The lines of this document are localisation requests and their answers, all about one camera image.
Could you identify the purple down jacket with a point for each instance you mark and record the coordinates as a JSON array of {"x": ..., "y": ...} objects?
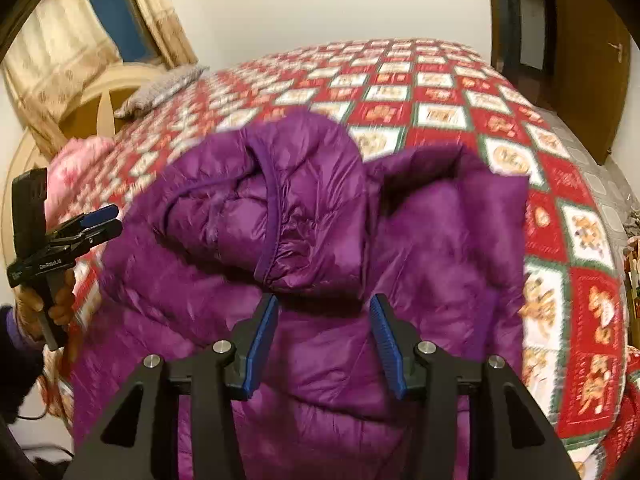
[{"x": 310, "y": 200}]

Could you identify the beige patterned curtain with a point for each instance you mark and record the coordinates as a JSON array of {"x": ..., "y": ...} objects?
[
  {"x": 55, "y": 50},
  {"x": 160, "y": 10}
]

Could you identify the brown wooden door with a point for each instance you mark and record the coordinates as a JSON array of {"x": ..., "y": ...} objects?
[{"x": 585, "y": 60}]

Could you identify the window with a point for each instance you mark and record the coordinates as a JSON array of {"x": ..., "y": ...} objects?
[{"x": 115, "y": 20}]

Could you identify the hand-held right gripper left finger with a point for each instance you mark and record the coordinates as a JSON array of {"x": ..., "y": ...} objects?
[{"x": 261, "y": 340}]

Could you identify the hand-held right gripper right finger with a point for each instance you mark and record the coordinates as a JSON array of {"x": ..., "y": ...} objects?
[{"x": 387, "y": 345}]

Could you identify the pink pillow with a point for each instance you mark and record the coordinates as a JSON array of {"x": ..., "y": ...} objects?
[{"x": 80, "y": 160}]

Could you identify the red printed blanket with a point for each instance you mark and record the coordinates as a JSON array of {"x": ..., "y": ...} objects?
[{"x": 590, "y": 310}]

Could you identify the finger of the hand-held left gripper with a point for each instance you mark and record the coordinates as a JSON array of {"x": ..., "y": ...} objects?
[
  {"x": 95, "y": 237},
  {"x": 100, "y": 215}
]

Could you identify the pile of clothes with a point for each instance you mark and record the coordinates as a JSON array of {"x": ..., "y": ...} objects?
[{"x": 632, "y": 232}]

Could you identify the person's left hand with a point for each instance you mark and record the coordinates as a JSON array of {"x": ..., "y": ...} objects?
[{"x": 62, "y": 310}]

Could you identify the cream wooden headboard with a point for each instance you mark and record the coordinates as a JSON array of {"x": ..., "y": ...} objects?
[{"x": 125, "y": 77}]

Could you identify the person's left forearm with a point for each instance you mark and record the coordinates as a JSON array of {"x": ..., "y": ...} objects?
[{"x": 15, "y": 370}]

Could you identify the grey patterned pillow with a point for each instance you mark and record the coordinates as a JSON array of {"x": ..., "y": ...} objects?
[{"x": 160, "y": 90}]

